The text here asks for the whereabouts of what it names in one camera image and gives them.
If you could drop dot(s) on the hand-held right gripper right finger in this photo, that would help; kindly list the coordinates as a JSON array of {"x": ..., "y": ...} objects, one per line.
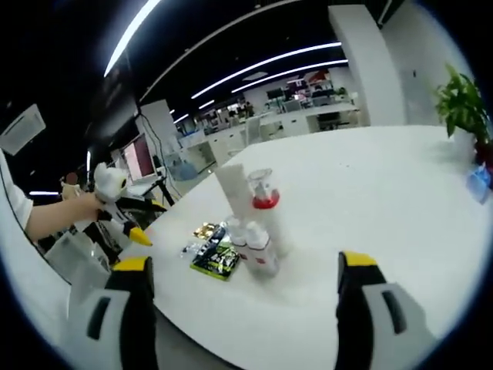
[{"x": 366, "y": 327}]

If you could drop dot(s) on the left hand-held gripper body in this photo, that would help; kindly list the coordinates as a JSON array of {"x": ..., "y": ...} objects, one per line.
[{"x": 108, "y": 183}]

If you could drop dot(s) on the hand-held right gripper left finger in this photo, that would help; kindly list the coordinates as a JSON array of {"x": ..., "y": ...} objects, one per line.
[{"x": 115, "y": 327}]

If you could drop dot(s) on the gold skincare sachet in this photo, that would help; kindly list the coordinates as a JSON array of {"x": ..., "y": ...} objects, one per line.
[{"x": 204, "y": 229}]

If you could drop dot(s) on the green black skincare pouch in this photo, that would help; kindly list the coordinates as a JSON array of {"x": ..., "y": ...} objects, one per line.
[{"x": 215, "y": 262}]

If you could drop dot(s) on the cream skincare tube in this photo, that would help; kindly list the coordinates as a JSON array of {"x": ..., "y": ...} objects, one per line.
[{"x": 235, "y": 192}]

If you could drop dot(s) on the tall white pump bottle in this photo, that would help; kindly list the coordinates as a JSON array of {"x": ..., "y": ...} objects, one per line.
[{"x": 275, "y": 223}]

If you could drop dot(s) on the white computer desk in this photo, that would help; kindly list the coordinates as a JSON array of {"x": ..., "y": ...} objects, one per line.
[{"x": 144, "y": 186}]

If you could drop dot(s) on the black tripod stand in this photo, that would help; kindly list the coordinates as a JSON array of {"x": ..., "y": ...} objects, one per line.
[{"x": 163, "y": 192}]

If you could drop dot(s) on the pink screen monitor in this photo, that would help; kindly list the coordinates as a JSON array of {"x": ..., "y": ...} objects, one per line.
[{"x": 140, "y": 158}]

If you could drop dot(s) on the blue water jug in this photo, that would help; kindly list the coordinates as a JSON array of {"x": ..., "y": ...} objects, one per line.
[{"x": 181, "y": 171}]

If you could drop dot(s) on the black hanging ceiling panel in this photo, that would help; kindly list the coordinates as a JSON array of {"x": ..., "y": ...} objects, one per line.
[{"x": 121, "y": 92}]

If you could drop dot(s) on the person in white shirt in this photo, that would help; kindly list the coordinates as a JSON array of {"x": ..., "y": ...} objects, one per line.
[{"x": 11, "y": 192}]

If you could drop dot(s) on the short ceiling light strip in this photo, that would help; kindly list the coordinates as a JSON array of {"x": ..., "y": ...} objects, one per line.
[
  {"x": 181, "y": 118},
  {"x": 206, "y": 104}
]

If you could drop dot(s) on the ceiling air conditioner unit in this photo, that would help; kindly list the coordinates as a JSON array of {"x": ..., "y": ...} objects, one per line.
[{"x": 21, "y": 129}]

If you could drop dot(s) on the blue plastic packet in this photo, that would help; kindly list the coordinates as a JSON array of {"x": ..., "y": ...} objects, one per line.
[{"x": 477, "y": 183}]

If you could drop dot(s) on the row of white office desks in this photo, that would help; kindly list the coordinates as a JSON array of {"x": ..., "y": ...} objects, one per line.
[{"x": 300, "y": 115}]

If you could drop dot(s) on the potted green plant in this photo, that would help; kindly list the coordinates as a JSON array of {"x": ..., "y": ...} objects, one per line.
[{"x": 460, "y": 104}]

